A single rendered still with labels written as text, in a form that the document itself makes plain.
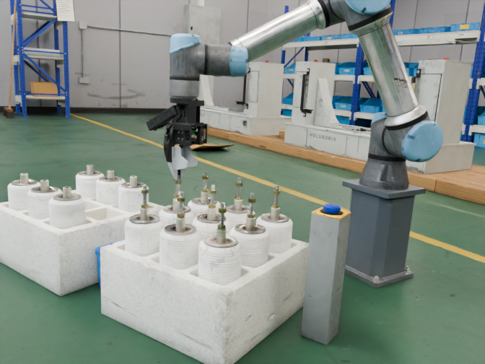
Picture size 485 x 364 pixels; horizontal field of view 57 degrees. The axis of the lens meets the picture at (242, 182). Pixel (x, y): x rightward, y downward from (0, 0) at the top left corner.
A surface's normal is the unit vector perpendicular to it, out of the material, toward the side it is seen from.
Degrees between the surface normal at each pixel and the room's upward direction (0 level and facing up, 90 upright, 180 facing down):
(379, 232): 90
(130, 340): 0
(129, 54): 90
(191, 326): 90
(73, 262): 90
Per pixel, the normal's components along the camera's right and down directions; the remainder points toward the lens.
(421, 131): 0.23, 0.33
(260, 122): 0.55, 0.21
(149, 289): -0.56, 0.15
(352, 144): -0.83, 0.07
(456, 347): 0.05, -0.98
